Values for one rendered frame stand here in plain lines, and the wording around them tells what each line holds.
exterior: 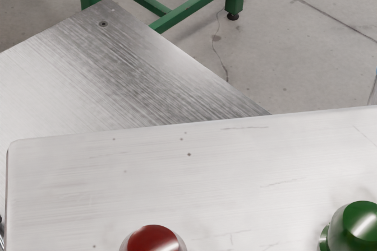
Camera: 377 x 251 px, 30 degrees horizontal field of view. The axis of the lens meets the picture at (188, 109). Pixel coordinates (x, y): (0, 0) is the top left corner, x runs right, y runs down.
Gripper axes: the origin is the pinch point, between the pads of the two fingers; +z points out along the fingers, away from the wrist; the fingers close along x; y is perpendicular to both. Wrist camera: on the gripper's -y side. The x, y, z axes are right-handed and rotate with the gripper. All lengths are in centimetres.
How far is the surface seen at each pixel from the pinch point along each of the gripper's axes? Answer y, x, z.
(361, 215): 10, -42, -61
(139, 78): -44.7, 12.5, 5.1
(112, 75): -49, 10, 5
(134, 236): 5, -47, -61
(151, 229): 5, -47, -61
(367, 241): 11, -43, -61
